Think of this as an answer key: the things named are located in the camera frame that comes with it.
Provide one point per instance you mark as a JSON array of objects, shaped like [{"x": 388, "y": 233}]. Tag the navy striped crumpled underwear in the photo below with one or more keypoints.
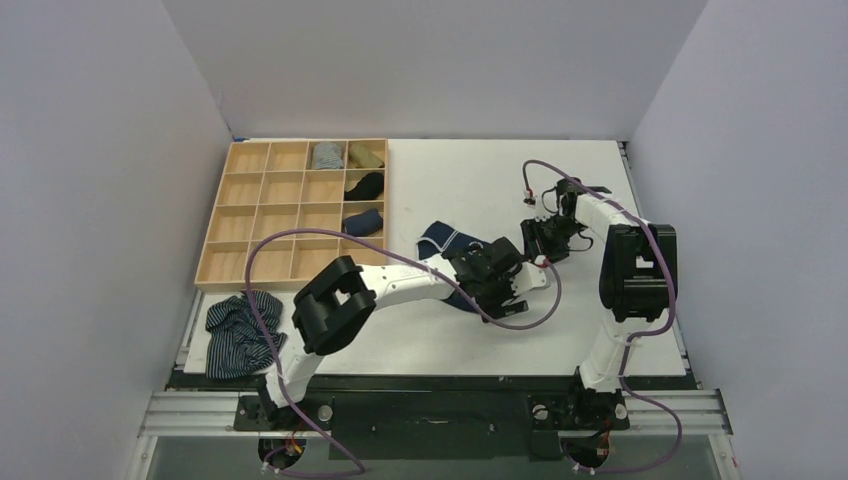
[{"x": 237, "y": 347}]

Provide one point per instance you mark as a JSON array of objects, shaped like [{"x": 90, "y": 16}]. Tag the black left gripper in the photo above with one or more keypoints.
[{"x": 494, "y": 309}]

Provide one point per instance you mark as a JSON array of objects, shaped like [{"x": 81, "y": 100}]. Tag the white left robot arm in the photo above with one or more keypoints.
[{"x": 331, "y": 309}]

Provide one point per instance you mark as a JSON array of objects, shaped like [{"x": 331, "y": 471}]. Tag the black rolled underwear in tray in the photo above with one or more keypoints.
[{"x": 369, "y": 187}]

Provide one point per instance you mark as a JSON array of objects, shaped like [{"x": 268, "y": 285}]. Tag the navy white-trimmed bear underwear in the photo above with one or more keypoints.
[{"x": 440, "y": 238}]

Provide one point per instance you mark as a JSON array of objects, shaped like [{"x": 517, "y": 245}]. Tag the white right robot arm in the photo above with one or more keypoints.
[{"x": 637, "y": 279}]

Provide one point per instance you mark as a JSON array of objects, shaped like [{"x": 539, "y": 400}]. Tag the navy rolled underwear in tray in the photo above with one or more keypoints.
[{"x": 363, "y": 224}]

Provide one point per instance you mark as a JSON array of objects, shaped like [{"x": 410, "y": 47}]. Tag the grey striped rolled underwear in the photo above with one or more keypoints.
[{"x": 327, "y": 156}]

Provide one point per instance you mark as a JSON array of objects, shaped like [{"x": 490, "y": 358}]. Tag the aluminium rail base frame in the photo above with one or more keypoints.
[{"x": 393, "y": 428}]

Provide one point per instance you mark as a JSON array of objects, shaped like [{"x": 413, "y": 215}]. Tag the wooden compartment organizer tray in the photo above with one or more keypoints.
[{"x": 277, "y": 218}]

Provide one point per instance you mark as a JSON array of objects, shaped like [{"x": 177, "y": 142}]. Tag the olive rolled underwear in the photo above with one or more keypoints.
[{"x": 361, "y": 157}]

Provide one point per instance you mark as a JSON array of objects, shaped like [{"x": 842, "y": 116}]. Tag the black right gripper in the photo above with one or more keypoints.
[{"x": 539, "y": 240}]

